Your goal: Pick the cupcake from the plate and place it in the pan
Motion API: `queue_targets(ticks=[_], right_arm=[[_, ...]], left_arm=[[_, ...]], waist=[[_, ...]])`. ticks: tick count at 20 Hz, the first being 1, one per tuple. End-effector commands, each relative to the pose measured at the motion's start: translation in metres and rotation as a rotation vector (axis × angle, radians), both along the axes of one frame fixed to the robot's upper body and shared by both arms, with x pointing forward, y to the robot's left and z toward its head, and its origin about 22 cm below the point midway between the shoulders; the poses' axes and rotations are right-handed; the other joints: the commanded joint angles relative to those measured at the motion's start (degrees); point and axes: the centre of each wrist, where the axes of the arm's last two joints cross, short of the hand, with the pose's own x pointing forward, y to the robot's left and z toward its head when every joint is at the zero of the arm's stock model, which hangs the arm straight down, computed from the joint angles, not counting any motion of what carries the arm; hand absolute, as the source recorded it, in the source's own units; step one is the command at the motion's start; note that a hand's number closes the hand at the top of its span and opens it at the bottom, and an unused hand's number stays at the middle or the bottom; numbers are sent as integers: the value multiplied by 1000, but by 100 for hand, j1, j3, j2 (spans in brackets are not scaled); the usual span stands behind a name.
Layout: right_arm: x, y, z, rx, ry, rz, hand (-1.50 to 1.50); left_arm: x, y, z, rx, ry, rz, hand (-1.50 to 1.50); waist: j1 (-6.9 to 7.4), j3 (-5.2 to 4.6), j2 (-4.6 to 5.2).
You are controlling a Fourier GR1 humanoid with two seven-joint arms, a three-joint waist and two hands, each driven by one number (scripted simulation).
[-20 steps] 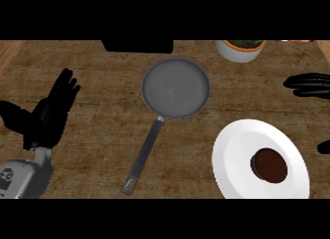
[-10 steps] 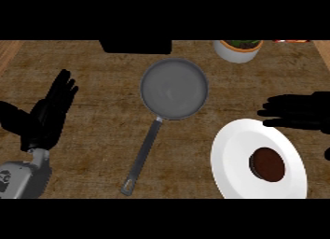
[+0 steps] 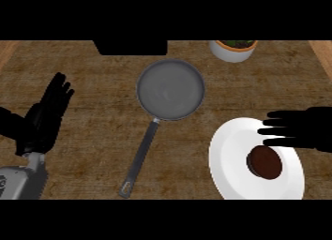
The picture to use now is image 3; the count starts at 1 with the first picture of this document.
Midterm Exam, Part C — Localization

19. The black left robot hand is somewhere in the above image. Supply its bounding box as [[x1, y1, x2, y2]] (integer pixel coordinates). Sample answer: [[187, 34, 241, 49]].
[[0, 71, 77, 158]]

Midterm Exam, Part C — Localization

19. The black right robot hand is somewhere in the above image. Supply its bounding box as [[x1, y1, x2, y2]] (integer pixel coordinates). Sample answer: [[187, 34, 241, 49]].
[[256, 106, 332, 166]]

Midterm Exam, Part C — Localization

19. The brown chocolate cupcake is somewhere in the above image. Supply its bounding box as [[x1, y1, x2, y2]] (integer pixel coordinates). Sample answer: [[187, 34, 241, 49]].
[[246, 144, 286, 181]]

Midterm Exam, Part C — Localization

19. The white plate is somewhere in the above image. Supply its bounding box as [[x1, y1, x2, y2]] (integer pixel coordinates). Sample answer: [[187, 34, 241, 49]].
[[209, 116, 308, 201]]

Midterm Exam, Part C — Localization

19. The grey frying pan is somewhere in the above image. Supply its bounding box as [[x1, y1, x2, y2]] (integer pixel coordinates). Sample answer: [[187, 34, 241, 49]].
[[119, 58, 209, 200]]

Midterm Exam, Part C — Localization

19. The black appliance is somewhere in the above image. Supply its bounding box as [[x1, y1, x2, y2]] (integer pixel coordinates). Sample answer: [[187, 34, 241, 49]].
[[94, 39, 169, 56]]

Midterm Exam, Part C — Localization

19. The white potted plant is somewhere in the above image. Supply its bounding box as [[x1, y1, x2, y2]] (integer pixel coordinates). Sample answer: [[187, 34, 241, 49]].
[[209, 39, 259, 64]]

